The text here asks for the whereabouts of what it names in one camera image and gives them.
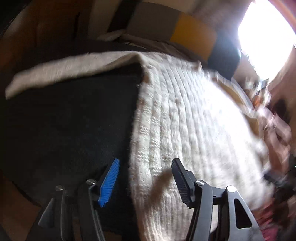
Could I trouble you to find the pink curtain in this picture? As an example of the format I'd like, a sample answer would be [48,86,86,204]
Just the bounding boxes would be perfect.
[267,47,296,109]

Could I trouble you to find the cream knitted sweater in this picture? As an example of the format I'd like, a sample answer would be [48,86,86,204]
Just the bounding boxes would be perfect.
[6,51,271,240]

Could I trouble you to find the grey yellow black cushion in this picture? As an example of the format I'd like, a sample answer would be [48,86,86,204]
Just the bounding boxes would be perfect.
[108,1,242,80]

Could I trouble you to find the cluttered side shelf items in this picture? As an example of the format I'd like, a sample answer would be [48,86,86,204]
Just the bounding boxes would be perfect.
[243,78,271,109]

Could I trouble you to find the grey blanket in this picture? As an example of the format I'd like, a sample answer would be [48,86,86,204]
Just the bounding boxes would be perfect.
[96,30,207,65]

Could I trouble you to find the pink brown clothes pile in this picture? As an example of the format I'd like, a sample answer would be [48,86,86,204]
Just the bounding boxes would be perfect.
[241,104,292,175]

